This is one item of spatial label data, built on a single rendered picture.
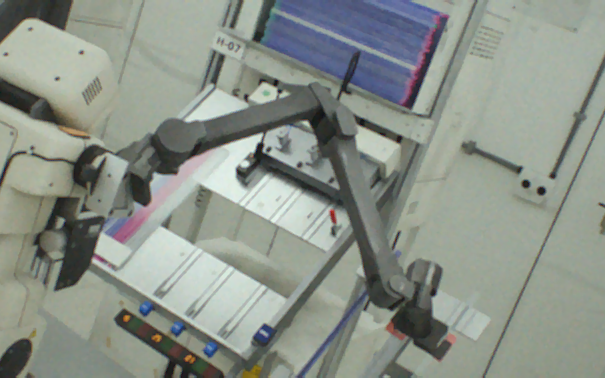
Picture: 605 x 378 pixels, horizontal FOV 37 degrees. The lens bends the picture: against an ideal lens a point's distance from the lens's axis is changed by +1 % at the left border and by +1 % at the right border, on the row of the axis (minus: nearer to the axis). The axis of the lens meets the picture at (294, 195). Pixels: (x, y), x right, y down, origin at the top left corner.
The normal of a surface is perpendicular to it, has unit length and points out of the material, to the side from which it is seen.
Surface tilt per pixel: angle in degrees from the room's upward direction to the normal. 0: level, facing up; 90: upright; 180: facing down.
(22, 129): 82
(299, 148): 43
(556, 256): 90
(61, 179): 90
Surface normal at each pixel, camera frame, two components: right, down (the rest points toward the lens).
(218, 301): -0.08, -0.62
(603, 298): -0.48, 0.06
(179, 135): 0.40, -0.43
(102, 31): 0.80, 0.42
